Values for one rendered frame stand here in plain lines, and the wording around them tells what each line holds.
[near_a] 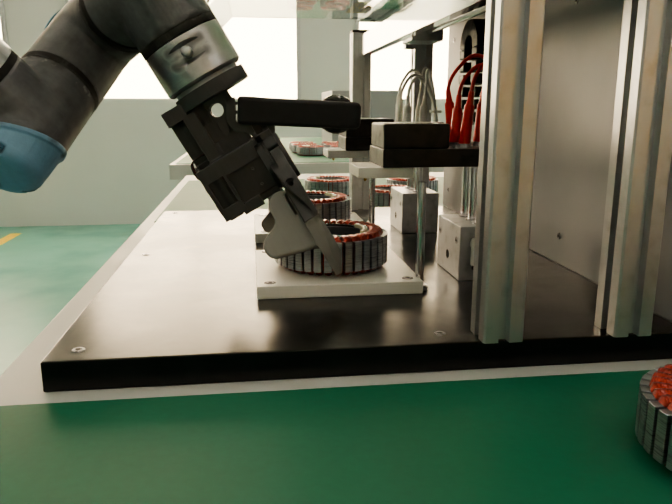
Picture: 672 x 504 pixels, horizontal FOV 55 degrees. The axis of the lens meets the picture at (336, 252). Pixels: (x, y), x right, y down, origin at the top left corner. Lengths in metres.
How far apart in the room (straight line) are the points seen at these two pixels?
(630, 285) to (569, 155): 0.24
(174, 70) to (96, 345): 0.25
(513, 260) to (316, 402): 0.17
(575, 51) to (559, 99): 0.05
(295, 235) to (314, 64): 4.82
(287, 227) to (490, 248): 0.20
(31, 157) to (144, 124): 4.83
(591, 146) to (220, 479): 0.48
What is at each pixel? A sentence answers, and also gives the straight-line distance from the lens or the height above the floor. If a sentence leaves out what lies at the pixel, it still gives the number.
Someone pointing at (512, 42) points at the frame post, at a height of 0.98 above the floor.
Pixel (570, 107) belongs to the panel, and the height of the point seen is 0.94.
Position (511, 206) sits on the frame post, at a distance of 0.47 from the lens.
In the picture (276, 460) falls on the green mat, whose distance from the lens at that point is 0.37.
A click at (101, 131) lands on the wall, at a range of 5.47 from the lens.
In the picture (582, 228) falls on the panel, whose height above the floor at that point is 0.82.
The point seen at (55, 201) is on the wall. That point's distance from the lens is 5.62.
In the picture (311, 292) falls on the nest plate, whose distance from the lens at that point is 0.57.
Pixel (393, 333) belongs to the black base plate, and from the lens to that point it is 0.49.
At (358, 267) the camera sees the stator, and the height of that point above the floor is 0.79.
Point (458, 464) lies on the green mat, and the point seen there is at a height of 0.75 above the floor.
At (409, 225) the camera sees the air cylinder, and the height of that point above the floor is 0.78.
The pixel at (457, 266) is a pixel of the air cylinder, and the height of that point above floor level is 0.78.
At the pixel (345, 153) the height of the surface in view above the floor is 0.88.
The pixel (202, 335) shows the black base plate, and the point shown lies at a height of 0.77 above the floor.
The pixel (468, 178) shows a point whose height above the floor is 0.86.
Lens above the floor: 0.94
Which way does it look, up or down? 13 degrees down
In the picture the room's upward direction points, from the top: straight up
